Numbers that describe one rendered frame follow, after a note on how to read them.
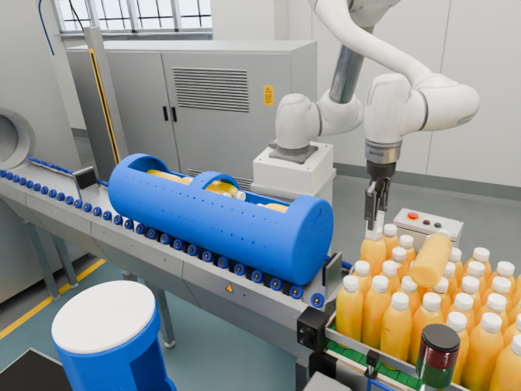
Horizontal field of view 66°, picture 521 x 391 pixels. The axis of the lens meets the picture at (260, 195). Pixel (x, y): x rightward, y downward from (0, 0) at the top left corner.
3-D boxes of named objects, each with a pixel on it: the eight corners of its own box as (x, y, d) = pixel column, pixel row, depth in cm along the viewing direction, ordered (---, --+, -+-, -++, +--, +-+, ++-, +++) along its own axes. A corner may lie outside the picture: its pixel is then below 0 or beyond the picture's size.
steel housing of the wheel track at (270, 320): (50, 202, 270) (34, 155, 255) (354, 333, 155) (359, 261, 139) (7, 222, 250) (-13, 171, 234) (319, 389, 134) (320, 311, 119)
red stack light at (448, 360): (424, 336, 77) (426, 321, 76) (460, 351, 74) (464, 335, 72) (414, 359, 73) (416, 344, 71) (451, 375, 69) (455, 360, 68)
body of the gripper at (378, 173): (374, 150, 109) (371, 181, 114) (360, 161, 104) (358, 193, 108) (401, 156, 105) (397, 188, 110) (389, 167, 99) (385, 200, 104)
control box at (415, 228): (399, 231, 148) (402, 206, 143) (458, 247, 137) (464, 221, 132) (390, 244, 140) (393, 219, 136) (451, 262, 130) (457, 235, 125)
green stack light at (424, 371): (420, 354, 80) (424, 337, 77) (455, 369, 76) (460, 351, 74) (411, 378, 75) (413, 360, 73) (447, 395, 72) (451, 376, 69)
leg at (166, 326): (170, 339, 239) (150, 252, 211) (177, 343, 236) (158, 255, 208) (163, 345, 235) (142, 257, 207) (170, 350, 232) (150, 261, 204)
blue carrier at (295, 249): (165, 200, 192) (154, 143, 178) (333, 256, 145) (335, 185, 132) (115, 229, 171) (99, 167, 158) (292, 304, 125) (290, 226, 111)
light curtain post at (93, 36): (153, 288, 282) (92, 25, 204) (159, 291, 278) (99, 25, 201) (146, 293, 277) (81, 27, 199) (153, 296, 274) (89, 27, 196)
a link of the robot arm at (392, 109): (374, 147, 96) (424, 140, 98) (379, 81, 89) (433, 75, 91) (355, 133, 106) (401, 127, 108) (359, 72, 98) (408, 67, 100)
